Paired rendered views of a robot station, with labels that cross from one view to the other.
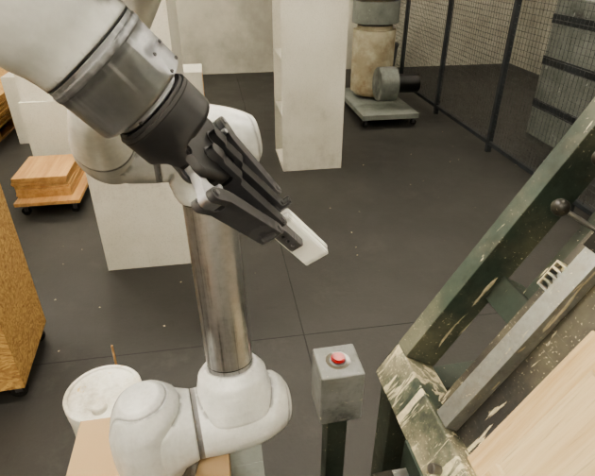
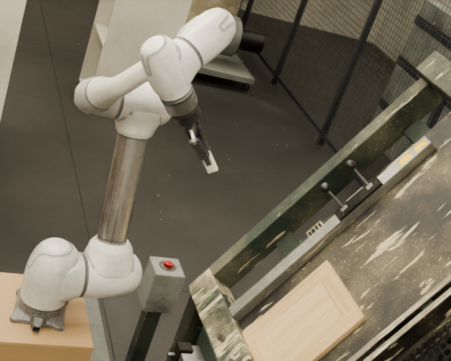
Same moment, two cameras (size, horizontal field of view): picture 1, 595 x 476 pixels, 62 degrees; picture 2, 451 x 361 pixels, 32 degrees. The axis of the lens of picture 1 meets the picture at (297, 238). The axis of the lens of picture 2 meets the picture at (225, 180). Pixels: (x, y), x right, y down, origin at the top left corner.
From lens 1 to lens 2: 172 cm
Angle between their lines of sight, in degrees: 15
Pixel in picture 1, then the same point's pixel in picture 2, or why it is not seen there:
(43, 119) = not seen: outside the picture
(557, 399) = (300, 295)
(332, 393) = (159, 287)
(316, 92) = (149, 29)
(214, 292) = (123, 189)
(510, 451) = (268, 326)
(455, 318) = (253, 254)
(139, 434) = (56, 265)
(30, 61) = (169, 95)
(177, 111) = (195, 114)
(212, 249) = (129, 163)
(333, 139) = not seen: hidden behind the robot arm
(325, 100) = not seen: hidden behind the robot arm
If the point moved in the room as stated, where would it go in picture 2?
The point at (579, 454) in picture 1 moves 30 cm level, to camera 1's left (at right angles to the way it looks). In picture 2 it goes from (303, 321) to (220, 304)
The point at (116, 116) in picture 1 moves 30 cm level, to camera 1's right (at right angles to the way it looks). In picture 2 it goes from (181, 112) to (288, 140)
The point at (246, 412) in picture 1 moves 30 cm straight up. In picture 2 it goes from (119, 269) to (142, 194)
